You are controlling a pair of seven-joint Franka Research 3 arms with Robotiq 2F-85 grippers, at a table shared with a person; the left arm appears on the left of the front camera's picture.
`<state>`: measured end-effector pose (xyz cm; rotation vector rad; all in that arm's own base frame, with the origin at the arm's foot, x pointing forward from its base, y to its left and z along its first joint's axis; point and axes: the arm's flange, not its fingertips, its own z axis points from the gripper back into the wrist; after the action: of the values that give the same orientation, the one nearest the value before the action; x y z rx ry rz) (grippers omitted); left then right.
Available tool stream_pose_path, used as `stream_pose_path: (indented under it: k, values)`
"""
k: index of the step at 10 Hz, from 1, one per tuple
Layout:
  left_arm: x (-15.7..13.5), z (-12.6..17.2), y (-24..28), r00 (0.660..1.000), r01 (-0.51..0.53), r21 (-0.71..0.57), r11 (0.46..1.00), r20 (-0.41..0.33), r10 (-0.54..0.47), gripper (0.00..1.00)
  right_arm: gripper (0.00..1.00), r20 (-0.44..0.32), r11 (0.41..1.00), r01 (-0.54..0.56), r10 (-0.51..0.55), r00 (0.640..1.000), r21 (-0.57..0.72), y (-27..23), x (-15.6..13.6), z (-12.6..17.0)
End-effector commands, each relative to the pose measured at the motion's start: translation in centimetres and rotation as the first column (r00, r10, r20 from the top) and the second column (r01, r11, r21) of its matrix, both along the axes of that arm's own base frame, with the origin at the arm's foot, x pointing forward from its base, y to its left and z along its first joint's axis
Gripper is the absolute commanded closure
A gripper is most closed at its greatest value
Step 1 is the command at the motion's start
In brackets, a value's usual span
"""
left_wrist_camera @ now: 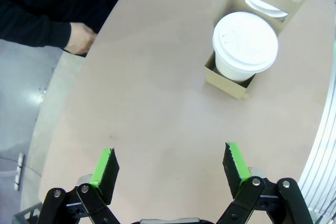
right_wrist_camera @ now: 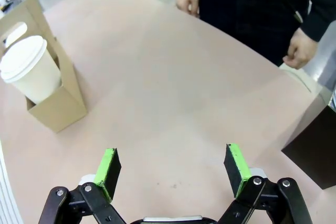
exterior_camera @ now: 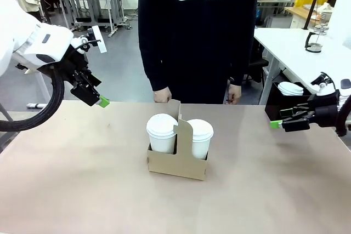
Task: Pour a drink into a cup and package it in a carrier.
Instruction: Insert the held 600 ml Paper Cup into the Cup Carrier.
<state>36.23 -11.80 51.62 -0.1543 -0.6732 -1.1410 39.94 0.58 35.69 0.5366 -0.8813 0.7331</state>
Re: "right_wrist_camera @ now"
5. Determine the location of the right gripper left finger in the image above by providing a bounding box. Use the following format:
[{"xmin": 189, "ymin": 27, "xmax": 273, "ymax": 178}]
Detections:
[{"xmin": 39, "ymin": 147, "xmax": 125, "ymax": 224}]

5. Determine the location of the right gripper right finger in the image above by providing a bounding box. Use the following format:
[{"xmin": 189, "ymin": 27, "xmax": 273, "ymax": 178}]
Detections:
[{"xmin": 217, "ymin": 143, "xmax": 314, "ymax": 224}]

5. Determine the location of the white paper cup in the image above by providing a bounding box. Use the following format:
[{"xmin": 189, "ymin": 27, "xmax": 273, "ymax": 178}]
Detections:
[{"xmin": 12, "ymin": 48, "xmax": 62, "ymax": 105}]

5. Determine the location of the person's left forearm black sleeve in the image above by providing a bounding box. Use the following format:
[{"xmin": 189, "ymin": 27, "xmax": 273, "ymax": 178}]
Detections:
[{"xmin": 298, "ymin": 0, "xmax": 336, "ymax": 43}]

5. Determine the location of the brown cardboard cup carrier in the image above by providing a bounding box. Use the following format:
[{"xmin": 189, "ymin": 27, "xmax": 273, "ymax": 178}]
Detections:
[{"xmin": 0, "ymin": 0, "xmax": 88, "ymax": 134}]

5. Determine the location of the person's left hand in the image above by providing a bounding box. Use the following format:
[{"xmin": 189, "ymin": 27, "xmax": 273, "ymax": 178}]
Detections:
[{"xmin": 282, "ymin": 27, "xmax": 318, "ymax": 69}]

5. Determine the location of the dark brown box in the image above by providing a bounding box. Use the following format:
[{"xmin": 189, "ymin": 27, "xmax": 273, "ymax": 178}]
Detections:
[{"xmin": 280, "ymin": 104, "xmax": 336, "ymax": 191}]

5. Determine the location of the white ribbed panel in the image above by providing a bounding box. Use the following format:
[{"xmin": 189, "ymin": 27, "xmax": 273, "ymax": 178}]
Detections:
[{"xmin": 0, "ymin": 139, "xmax": 24, "ymax": 224}]

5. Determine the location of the person's torso black hoodie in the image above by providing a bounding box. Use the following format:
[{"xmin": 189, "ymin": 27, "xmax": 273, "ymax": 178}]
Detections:
[{"xmin": 197, "ymin": 0, "xmax": 317, "ymax": 67}]

